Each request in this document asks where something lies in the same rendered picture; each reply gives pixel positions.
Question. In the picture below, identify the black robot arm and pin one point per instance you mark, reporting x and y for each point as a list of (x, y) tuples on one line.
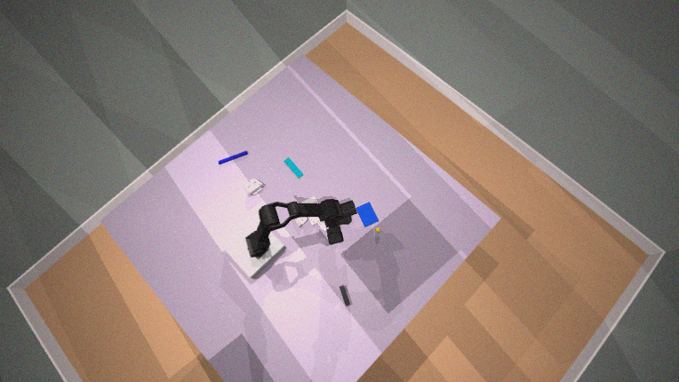
[(330, 210)]

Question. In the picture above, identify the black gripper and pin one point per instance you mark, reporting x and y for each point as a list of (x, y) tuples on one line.
[(334, 233)]

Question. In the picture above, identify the cyan flat bar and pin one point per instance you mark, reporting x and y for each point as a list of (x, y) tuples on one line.
[(293, 167)]

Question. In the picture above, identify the dark grey flat bar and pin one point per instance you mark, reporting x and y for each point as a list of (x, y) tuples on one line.
[(344, 295)]

